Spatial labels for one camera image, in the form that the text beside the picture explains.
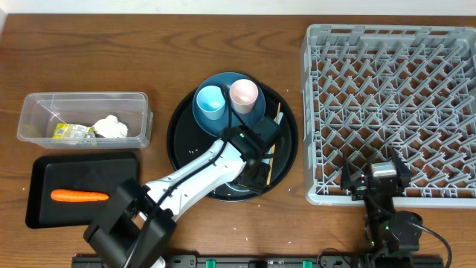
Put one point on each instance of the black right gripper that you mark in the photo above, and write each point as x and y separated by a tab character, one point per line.
358	190

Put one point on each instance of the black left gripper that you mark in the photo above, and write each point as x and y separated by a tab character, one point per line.
260	186

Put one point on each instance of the light blue bowl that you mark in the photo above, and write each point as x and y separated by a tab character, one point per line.
237	188

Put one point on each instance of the light blue cup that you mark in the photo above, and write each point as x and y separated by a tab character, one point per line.
211	102

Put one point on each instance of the white napkin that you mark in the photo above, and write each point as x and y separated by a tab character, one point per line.
110	127

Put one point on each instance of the green yellow snack wrapper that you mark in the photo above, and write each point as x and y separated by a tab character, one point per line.
74	134

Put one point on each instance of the orange carrot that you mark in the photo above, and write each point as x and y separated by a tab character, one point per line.
65	195

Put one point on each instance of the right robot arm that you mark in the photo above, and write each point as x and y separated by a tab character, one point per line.
394	235

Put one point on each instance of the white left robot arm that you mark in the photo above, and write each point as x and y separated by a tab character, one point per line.
137	223

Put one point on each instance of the grey dishwasher rack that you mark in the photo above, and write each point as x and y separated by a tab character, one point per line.
369	90

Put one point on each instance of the light blue plastic knife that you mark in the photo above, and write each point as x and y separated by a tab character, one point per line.
272	150

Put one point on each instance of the wooden chopstick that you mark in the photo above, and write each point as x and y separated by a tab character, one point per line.
271	160

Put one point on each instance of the dark blue plate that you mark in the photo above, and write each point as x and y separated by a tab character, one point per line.
214	127

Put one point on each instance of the pink cup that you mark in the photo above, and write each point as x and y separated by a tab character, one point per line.
244	95

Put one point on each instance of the round black tray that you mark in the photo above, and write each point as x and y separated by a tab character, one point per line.
186	140

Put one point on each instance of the black rectangular tray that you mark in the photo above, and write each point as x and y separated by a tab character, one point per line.
97	172

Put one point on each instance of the clear plastic bin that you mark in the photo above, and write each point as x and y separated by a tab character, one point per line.
42	112

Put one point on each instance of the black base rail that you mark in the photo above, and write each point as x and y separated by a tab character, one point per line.
328	261

